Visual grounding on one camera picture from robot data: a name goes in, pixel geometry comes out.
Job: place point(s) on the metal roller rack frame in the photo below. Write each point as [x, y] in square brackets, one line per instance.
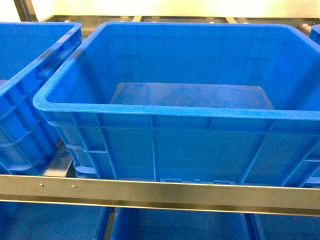
[160, 195]

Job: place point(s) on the blue crate lower right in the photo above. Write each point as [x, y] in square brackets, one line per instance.
[286, 227]

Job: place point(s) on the blue crate lower left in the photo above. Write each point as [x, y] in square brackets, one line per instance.
[39, 221]

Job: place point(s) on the blue plastic crate right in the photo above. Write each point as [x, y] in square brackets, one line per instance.
[315, 34]

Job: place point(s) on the blue plastic crate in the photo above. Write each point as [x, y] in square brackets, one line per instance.
[188, 102]
[315, 34]
[30, 53]

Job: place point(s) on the blue plastic crate centre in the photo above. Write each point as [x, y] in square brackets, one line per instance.
[188, 102]

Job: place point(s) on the blue crate lower centre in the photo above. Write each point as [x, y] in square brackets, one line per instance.
[160, 224]

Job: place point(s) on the blue plastic crate left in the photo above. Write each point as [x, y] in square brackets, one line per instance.
[30, 53]

